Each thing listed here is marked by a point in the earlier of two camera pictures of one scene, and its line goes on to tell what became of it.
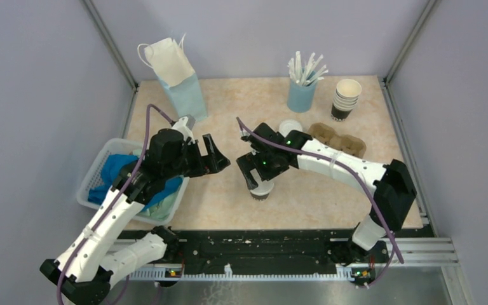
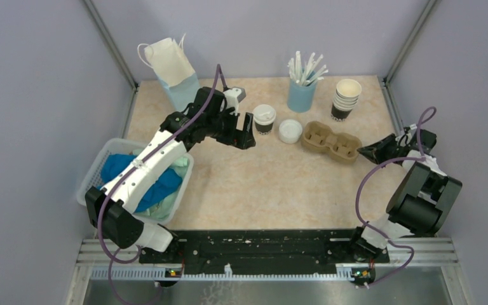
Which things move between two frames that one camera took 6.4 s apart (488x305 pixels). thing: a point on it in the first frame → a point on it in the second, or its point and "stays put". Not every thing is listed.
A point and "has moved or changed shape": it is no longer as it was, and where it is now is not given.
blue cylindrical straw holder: x=300 y=98 stays put
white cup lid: x=288 y=125 stays put
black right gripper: x=246 y=163 → x=375 y=152
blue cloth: x=112 y=166 stays put
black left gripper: x=210 y=166 → x=242 y=142
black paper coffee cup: x=259 y=197 has moved or changed shape
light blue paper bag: x=178 y=75 stays put
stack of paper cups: x=345 y=98 stays put
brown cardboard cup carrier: x=326 y=134 stays put
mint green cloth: x=163 y=209 stays put
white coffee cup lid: x=264 y=187 → x=264 y=114
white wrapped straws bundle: x=309 y=72 stays put
